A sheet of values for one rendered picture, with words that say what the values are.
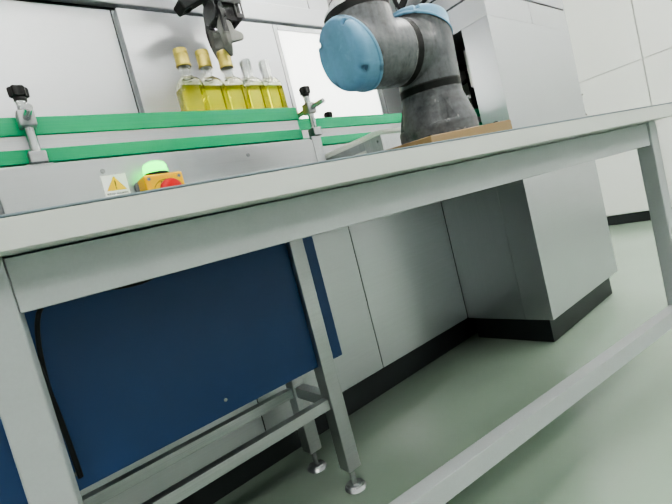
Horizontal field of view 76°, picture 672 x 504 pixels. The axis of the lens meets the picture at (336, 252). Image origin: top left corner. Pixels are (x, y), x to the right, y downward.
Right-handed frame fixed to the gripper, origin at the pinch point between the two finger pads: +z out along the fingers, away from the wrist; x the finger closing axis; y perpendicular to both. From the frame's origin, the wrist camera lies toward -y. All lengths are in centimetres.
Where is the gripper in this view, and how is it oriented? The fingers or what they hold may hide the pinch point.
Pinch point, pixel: (223, 55)
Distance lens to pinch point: 126.6
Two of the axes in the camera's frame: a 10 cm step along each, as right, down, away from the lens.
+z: 2.4, 9.7, 0.7
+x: -6.0, 0.9, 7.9
